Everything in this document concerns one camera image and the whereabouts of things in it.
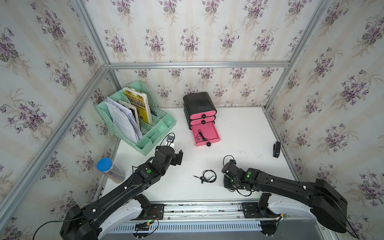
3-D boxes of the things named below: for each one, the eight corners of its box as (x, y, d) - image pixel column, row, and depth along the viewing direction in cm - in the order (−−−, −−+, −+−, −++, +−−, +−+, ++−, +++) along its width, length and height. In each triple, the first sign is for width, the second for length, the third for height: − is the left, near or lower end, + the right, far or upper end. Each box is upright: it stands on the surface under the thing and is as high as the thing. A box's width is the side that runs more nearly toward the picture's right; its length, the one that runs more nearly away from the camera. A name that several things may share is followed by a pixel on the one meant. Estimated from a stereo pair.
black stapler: (272, 156, 95) (275, 152, 92) (273, 144, 101) (276, 140, 97) (276, 157, 94) (280, 154, 91) (277, 145, 100) (280, 142, 97)
